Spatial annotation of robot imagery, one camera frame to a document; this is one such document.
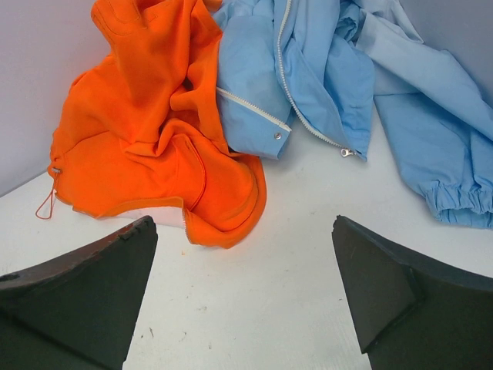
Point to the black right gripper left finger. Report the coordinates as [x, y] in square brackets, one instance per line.
[78, 310]

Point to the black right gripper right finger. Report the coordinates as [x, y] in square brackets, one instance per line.
[409, 310]

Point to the orange zip jacket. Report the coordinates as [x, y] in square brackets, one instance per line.
[142, 129]

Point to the light blue zip jacket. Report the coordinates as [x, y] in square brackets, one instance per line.
[331, 65]

